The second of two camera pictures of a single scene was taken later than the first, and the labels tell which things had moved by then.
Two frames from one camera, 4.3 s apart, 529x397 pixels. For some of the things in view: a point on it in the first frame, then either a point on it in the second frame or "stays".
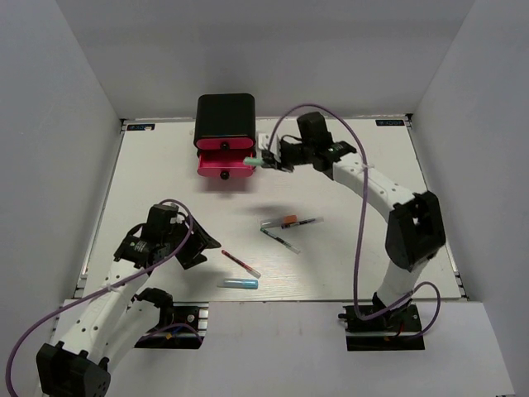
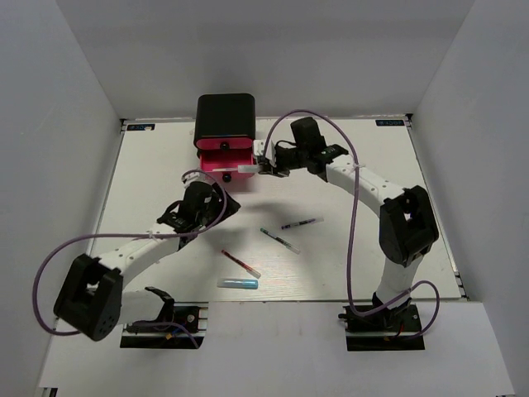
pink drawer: x=225 y=164 stays
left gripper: x=203 y=236 -> x=219 y=204
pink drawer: x=225 y=143 stays
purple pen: x=318 y=219 stays
